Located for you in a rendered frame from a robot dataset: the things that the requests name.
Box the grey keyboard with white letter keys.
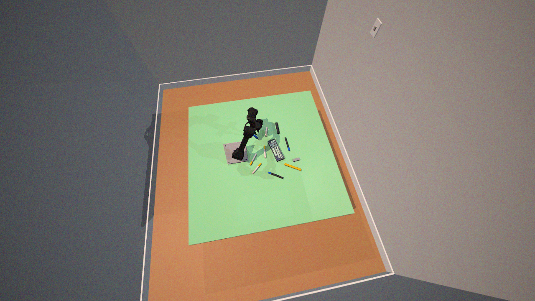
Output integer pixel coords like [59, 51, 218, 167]
[267, 138, 285, 162]

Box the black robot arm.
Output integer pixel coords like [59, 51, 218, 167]
[232, 107, 263, 161]

